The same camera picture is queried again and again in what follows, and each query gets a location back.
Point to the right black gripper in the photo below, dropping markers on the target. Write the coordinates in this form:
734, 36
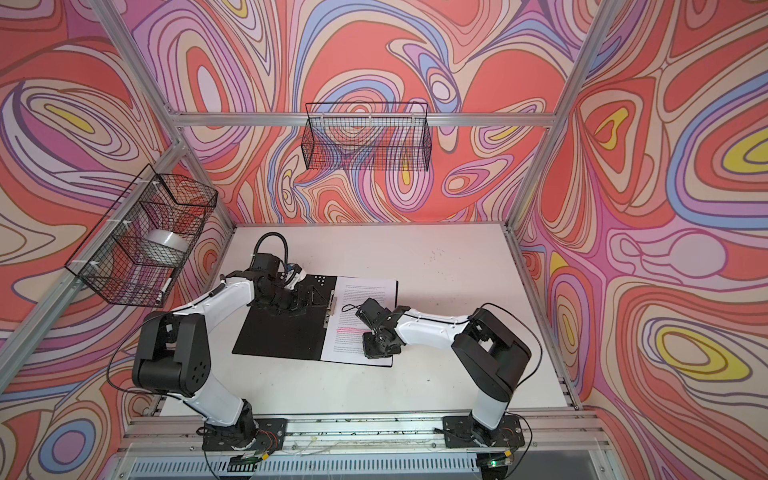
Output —
370, 351

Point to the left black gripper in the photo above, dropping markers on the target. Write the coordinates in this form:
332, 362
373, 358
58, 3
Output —
299, 306

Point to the printed paper sheet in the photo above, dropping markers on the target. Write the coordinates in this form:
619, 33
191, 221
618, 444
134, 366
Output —
343, 341

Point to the white folder black inside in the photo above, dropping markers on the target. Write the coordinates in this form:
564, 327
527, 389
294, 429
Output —
295, 337

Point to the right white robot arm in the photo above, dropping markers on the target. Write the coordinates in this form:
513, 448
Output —
493, 356

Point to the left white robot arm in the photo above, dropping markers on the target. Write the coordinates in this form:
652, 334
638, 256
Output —
174, 358

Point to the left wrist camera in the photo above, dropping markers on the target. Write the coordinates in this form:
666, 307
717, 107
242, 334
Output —
265, 264

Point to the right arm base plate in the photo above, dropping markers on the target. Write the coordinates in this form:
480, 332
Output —
466, 432

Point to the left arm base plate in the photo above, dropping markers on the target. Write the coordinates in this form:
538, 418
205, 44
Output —
264, 435

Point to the black wire basket left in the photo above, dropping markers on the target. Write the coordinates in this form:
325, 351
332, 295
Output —
159, 219

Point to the black wire basket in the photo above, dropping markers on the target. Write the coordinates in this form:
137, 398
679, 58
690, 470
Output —
363, 136
159, 219

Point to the black wire basket back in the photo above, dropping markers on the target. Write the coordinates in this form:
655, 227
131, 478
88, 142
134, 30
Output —
363, 136

